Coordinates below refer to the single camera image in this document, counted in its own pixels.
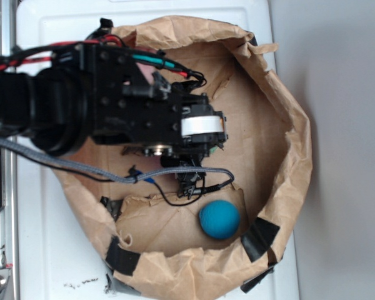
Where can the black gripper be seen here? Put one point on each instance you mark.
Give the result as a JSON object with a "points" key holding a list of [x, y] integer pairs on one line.
{"points": [[162, 119]]}

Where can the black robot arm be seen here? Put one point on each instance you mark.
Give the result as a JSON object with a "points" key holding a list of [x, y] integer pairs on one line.
{"points": [[61, 95]]}

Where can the pink plush bunny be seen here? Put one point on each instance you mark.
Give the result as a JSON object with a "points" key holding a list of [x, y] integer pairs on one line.
{"points": [[147, 70]]}

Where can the green knitted ball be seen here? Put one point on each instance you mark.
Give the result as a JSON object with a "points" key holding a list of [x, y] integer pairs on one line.
{"points": [[213, 150]]}

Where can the blue knitted ball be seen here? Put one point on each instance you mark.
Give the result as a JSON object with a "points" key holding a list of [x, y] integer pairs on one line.
{"points": [[219, 219]]}

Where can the black tape piece left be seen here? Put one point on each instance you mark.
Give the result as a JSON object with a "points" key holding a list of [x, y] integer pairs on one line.
{"points": [[121, 260]]}

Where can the black tape piece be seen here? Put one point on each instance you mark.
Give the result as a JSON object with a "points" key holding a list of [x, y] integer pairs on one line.
{"points": [[259, 237], [121, 260]]}

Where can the black tape piece right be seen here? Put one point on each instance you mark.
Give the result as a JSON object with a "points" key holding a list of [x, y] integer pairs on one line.
{"points": [[259, 237]]}

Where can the aluminium frame rail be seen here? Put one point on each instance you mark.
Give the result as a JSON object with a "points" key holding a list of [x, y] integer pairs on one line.
{"points": [[9, 254]]}

